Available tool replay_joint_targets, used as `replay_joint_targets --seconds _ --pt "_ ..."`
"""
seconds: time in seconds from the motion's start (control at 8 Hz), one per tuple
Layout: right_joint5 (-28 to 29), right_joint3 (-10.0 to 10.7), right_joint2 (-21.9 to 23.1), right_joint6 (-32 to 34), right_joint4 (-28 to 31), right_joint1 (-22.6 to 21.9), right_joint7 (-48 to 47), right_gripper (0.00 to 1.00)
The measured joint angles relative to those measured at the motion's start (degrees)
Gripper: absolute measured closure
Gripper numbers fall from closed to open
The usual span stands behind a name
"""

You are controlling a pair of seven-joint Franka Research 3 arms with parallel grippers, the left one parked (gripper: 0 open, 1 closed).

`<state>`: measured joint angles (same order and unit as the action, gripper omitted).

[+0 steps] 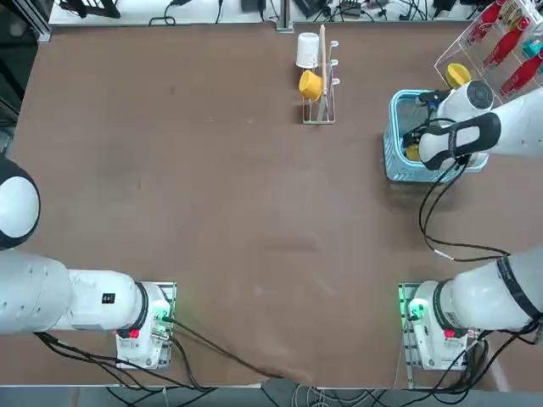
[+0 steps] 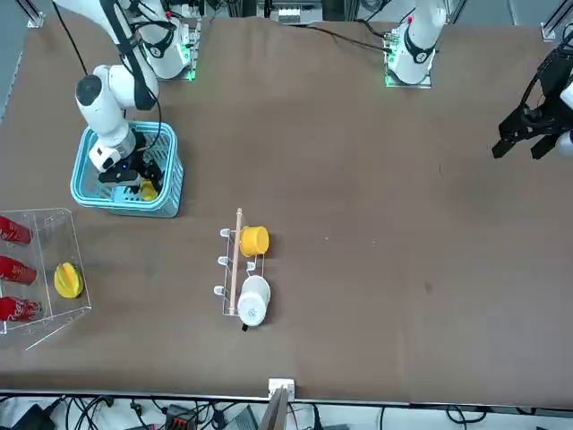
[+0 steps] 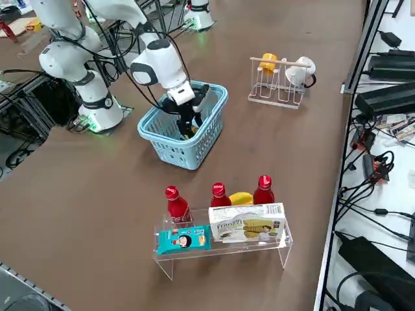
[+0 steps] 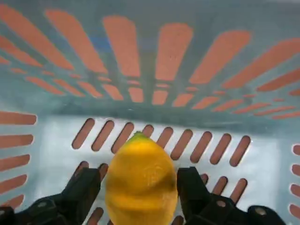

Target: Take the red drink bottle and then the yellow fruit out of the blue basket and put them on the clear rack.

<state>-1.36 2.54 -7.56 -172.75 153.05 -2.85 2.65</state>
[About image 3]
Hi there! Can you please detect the white cracker box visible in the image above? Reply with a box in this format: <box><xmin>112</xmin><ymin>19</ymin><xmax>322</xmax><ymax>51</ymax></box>
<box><xmin>207</xmin><ymin>203</ymin><xmax>288</xmax><ymax>244</ymax></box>

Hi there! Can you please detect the small black power adapter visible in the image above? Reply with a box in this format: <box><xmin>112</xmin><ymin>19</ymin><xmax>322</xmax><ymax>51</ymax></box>
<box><xmin>378</xmin><ymin>30</ymin><xmax>403</xmax><ymax>48</ymax></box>

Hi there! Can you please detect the grey aluminium rail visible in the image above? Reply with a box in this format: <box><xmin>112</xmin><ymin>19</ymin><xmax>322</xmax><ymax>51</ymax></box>
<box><xmin>0</xmin><ymin>260</ymin><xmax>71</xmax><ymax>311</ymax></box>

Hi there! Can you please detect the aluminium profile rail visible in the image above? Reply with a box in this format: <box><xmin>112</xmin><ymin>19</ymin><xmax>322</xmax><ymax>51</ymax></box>
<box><xmin>340</xmin><ymin>0</ymin><xmax>390</xmax><ymax>95</ymax></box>

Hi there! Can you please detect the yellow cup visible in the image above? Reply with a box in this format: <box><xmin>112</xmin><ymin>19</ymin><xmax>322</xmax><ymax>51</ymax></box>
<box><xmin>258</xmin><ymin>52</ymin><xmax>278</xmax><ymax>76</ymax></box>

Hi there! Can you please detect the teal snack packet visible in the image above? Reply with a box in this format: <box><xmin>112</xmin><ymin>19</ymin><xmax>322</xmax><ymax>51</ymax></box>
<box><xmin>156</xmin><ymin>224</ymin><xmax>212</xmax><ymax>255</ymax></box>

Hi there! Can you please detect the black power supply brick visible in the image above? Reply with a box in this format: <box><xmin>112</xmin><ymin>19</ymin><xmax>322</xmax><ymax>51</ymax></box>
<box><xmin>368</xmin><ymin>53</ymin><xmax>415</xmax><ymax>82</ymax></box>
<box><xmin>354</xmin><ymin>80</ymin><xmax>415</xmax><ymax>117</ymax></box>

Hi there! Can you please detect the large black power supply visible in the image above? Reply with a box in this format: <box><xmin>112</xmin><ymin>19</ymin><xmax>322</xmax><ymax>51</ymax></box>
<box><xmin>338</xmin><ymin>235</ymin><xmax>415</xmax><ymax>311</ymax></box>

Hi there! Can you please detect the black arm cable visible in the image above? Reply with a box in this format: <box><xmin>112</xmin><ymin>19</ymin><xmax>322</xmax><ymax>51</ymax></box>
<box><xmin>80</xmin><ymin>0</ymin><xmax>194</xmax><ymax>114</ymax></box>

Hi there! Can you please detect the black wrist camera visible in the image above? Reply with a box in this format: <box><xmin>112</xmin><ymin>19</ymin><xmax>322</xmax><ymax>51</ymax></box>
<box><xmin>190</xmin><ymin>83</ymin><xmax>211</xmax><ymax>113</ymax></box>

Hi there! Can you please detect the white wire cup rack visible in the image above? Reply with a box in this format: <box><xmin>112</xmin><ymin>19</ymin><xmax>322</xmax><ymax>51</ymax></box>
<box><xmin>248</xmin><ymin>56</ymin><xmax>317</xmax><ymax>110</ymax></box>

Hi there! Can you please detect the blue plastic basket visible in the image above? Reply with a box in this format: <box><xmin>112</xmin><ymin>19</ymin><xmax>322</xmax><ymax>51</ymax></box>
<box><xmin>137</xmin><ymin>80</ymin><xmax>229</xmax><ymax>171</ymax></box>

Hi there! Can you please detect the red drink bottle white script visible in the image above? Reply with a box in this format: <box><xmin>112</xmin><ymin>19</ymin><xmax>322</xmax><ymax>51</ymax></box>
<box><xmin>164</xmin><ymin>185</ymin><xmax>192</xmax><ymax>227</ymax></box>

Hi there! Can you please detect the yellow plastic fruit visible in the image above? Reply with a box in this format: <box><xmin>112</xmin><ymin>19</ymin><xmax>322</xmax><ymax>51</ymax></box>
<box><xmin>228</xmin><ymin>191</ymin><xmax>254</xmax><ymax>207</ymax></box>

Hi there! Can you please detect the clear acrylic rack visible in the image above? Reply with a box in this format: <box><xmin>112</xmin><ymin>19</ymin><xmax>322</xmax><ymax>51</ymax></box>
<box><xmin>152</xmin><ymin>202</ymin><xmax>294</xmax><ymax>281</ymax></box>

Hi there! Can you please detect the red metal stand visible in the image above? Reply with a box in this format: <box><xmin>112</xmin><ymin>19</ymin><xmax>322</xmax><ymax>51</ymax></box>
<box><xmin>0</xmin><ymin>17</ymin><xmax>20</xmax><ymax>43</ymax></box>

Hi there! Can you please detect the grey black electronic module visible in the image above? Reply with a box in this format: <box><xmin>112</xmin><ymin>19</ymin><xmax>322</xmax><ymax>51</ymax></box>
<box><xmin>362</xmin><ymin>154</ymin><xmax>390</xmax><ymax>185</ymax></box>

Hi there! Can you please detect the yellow box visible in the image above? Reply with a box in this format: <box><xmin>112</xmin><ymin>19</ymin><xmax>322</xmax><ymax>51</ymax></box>
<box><xmin>25</xmin><ymin>17</ymin><xmax>43</xmax><ymax>32</ymax></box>

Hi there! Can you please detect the white cup black handle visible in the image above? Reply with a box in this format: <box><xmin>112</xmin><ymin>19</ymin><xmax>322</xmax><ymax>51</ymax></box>
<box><xmin>285</xmin><ymin>56</ymin><xmax>317</xmax><ymax>89</ymax></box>

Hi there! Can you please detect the orange black electronic module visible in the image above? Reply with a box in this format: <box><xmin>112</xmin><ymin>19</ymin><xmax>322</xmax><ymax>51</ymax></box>
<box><xmin>351</xmin><ymin>126</ymin><xmax>377</xmax><ymax>152</ymax></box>

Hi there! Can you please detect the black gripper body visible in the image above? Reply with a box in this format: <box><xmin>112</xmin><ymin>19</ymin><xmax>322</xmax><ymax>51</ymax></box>
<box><xmin>161</xmin><ymin>95</ymin><xmax>197</xmax><ymax>119</ymax></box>

